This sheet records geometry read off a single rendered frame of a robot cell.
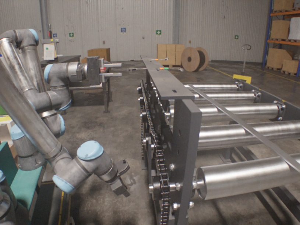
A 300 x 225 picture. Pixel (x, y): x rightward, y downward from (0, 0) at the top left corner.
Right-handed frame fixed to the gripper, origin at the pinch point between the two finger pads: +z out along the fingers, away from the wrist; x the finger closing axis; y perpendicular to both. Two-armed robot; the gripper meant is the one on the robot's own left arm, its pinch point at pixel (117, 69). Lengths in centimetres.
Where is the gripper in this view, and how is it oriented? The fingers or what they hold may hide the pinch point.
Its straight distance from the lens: 86.2
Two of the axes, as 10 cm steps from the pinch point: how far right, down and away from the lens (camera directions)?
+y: -1.0, -3.8, 9.2
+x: 0.0, 9.2, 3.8
